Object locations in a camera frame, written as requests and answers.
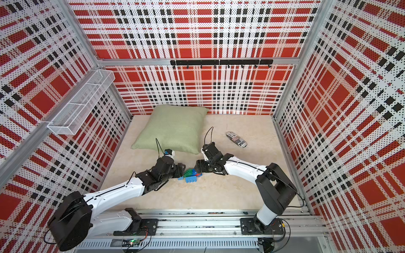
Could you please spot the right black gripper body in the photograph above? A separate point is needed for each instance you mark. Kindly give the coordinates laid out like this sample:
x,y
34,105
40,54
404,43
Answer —
x,y
212,163

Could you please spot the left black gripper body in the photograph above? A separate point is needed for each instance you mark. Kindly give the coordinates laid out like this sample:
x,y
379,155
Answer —
x,y
173,173

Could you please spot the green 2x4 lego brick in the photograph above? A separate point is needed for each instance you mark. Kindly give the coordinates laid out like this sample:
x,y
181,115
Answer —
x,y
190,173

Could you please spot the blue 2x4 lego brick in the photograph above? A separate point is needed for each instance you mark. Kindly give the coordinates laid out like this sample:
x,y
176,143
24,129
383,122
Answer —
x,y
198,174

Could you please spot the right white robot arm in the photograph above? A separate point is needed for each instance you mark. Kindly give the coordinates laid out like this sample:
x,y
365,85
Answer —
x,y
275,187

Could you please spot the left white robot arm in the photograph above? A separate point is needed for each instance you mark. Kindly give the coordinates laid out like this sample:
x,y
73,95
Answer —
x,y
81,216

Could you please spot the light blue 2x4 brick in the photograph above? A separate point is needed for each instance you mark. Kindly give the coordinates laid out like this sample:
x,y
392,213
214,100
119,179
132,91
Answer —
x,y
190,179

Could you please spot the silver remote control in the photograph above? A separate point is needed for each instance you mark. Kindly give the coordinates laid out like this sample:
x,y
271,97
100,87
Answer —
x,y
236,139

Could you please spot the green square cushion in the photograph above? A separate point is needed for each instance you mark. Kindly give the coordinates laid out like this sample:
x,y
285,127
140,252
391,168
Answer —
x,y
175,127

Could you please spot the green circuit board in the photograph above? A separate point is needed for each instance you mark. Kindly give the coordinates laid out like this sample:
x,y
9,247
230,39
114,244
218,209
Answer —
x,y
128,243

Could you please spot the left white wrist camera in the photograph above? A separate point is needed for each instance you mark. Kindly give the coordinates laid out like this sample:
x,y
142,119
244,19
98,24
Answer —
x,y
169,153

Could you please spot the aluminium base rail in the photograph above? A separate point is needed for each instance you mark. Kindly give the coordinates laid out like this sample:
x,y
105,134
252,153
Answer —
x,y
208,231

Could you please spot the black wall hook rail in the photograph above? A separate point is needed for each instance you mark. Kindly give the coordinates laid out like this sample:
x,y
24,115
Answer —
x,y
253,62

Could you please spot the white wire mesh basket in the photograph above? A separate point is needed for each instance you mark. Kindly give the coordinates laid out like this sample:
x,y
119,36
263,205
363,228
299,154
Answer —
x,y
73,114

